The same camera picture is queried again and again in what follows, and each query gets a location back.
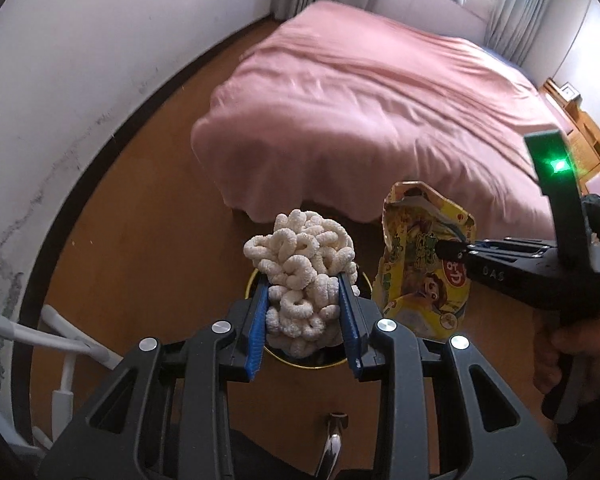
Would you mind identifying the black bin with gold rim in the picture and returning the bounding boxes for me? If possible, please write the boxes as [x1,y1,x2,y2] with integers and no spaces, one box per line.
[244,266,374,369]

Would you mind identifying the pink bed blanket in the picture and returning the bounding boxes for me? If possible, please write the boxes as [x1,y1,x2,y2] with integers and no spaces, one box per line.
[190,0,570,242]

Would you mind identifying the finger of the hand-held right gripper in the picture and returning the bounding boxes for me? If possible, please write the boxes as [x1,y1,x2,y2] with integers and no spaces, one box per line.
[439,247,551,266]
[438,238,551,251]

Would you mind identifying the wooden cabinet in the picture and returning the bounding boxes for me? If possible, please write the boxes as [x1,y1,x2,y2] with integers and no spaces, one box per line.
[540,77,600,197]

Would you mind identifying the yellow snack bag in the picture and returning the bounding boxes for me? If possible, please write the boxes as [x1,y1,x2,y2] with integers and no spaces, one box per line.
[371,181,477,337]

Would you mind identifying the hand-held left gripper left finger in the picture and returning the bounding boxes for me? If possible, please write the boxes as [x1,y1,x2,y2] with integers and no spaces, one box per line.
[37,272,273,480]

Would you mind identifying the chrome metal lever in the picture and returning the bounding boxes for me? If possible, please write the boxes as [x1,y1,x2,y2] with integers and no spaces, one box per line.
[312,412,351,480]

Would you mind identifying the person's right hand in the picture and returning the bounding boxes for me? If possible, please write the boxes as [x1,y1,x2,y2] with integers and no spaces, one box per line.
[532,310,600,408]

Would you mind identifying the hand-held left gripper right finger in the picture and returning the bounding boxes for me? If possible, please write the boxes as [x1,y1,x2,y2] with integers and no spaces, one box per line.
[336,270,568,480]

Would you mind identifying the white puffed ring cluster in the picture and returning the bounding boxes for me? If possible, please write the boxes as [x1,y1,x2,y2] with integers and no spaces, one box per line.
[242,209,357,359]

